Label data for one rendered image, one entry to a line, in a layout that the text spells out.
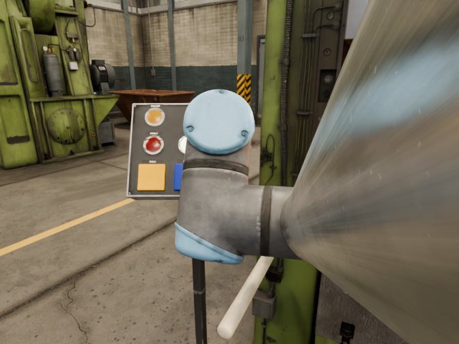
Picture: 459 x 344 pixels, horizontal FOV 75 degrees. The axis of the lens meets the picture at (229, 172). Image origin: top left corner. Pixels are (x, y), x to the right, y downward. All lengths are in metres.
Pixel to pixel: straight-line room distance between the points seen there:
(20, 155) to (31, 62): 1.31
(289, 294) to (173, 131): 0.82
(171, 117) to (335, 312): 0.78
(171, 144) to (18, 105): 4.39
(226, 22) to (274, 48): 7.41
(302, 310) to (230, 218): 1.05
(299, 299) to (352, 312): 0.33
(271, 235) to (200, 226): 0.08
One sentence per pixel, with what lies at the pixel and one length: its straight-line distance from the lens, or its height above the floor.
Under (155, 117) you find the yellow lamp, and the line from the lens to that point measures 0.91.
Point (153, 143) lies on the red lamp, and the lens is 0.89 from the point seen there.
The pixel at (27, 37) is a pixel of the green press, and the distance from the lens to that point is 5.11.
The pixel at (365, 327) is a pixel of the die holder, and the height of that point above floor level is 0.56.
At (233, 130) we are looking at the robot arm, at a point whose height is 1.22.
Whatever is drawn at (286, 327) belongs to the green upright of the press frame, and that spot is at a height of 0.26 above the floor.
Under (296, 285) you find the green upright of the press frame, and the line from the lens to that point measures 1.30.
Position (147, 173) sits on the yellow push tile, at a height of 1.02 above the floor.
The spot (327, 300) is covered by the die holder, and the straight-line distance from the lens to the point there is 1.05.
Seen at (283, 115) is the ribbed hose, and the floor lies 1.15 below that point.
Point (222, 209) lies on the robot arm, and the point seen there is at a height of 1.13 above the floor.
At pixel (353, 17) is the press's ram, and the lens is 0.88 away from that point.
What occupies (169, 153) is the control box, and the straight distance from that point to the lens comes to 0.87.
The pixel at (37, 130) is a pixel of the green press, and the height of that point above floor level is 0.50.
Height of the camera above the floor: 1.29
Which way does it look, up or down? 18 degrees down
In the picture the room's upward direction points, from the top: straight up
